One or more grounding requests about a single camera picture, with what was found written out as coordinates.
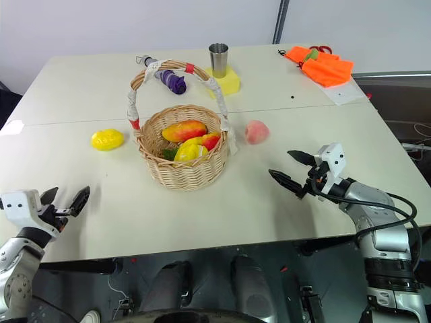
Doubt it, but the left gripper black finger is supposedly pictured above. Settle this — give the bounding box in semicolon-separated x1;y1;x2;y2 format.
68;185;92;218
40;186;59;205

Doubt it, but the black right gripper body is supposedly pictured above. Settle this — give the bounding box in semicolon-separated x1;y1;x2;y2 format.
302;161;333;200

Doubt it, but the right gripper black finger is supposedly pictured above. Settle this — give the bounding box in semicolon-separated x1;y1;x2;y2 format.
286;149;318;167
268;169;309;200

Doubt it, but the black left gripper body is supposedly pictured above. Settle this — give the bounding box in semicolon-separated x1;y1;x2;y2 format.
38;201;74;234

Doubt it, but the yellow lemon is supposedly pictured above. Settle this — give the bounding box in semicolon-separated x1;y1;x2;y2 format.
90;128;125;152

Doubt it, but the yellow fruit with white label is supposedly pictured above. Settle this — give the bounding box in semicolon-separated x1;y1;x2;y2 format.
172;137;210;167

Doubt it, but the pink peach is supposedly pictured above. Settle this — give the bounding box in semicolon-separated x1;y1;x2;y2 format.
244;119;271;146

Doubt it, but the white paper sheet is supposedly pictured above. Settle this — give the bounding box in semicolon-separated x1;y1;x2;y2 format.
322;81;367;107

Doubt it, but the white tape patch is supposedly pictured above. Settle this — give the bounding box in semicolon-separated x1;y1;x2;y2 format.
0;118;25;137

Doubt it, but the small red yellow mango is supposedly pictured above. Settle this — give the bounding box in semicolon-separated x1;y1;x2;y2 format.
198;131;222;151

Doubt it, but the orange cloth bag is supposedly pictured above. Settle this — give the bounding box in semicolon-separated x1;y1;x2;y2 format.
284;45;356;89

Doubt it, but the yellow sponge block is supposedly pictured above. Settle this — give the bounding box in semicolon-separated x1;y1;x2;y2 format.
203;65;244;100

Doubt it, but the large red yellow mango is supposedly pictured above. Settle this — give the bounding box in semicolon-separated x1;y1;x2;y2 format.
161;120;208;143

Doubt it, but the steel cup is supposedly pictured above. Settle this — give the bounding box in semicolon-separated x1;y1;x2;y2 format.
208;42;229;79

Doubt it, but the grey metal pole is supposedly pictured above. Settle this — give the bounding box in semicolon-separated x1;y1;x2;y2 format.
271;0;291;45

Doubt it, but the purple folded umbrella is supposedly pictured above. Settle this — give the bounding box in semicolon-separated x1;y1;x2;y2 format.
135;55;187;96

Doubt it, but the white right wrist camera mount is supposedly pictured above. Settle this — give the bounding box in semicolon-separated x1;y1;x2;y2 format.
314;142;347;203

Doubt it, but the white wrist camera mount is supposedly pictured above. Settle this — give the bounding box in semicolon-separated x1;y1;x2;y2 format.
314;142;347;203
0;189;59;240

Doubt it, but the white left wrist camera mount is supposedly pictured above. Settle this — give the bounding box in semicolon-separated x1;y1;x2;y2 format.
0;189;59;240

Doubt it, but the black table frame bar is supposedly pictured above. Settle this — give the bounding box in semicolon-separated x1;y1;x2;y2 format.
38;259;118;276

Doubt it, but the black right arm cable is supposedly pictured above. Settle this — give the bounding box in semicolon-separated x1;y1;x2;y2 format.
312;176;424;270

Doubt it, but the wicker basket with handle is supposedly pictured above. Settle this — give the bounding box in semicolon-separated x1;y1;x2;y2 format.
126;59;239;192

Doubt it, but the white power strip with cables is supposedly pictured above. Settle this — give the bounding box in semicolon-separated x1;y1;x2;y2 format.
401;122;431;161

